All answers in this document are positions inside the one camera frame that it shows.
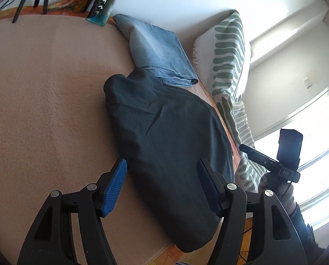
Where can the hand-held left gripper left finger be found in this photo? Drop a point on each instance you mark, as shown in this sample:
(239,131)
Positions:
(114,187)

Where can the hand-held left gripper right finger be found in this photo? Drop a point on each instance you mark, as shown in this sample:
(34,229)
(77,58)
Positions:
(208,187)

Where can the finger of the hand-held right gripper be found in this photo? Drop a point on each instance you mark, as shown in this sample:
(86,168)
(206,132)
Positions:
(257,154)

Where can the black pants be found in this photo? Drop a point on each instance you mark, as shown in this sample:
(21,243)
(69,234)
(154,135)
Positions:
(170,143)

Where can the person's right forearm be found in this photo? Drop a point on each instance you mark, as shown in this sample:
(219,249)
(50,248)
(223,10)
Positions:
(302,226)

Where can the person's right hand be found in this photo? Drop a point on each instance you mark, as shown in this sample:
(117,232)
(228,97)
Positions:
(287,193)

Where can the window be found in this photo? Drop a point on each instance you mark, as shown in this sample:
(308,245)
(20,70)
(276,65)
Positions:
(319,110)

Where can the white green patterned throw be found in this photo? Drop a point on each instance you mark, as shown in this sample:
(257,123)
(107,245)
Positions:
(228,49)

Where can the beige fleece blanket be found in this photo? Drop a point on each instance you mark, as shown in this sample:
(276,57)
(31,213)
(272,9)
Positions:
(43,102)

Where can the folded blue jeans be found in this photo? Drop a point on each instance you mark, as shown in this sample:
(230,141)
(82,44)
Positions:
(156,49)

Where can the teal pouch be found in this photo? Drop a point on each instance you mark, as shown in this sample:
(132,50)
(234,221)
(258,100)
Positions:
(101,19)

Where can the white wall switch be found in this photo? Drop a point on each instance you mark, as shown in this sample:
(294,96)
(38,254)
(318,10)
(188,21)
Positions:
(308,83)

